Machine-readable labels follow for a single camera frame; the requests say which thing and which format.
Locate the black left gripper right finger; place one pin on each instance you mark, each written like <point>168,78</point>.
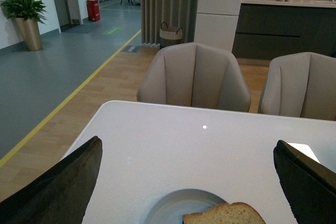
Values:
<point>308,186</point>

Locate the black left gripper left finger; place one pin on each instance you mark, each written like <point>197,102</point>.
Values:
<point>61,194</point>

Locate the brown bread slice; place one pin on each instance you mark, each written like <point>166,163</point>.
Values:
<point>238,212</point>

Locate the light blue ceramic plate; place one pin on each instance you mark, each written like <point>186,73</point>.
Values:
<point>172,207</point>

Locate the beige chair right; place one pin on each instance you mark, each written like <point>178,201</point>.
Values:
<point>300,85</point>

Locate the beige chair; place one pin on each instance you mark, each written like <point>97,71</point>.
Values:
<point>300,85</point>
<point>196,75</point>

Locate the beige chair left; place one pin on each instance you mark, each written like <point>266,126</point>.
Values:
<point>196,75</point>

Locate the dark grey kitchen counter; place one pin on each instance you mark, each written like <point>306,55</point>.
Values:
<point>267,31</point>

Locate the gold plant pot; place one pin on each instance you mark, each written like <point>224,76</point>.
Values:
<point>29,31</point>

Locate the red fire cabinet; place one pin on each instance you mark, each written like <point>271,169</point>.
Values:
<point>93,10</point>

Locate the woven laundry basket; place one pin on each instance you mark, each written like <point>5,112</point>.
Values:
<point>169,35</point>

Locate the green potted plant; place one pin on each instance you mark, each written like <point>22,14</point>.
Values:
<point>25,9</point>

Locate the white cabinet column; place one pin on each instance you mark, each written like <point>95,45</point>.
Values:
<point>216,22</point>

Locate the grey pleated curtain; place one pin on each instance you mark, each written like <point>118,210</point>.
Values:
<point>176,13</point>

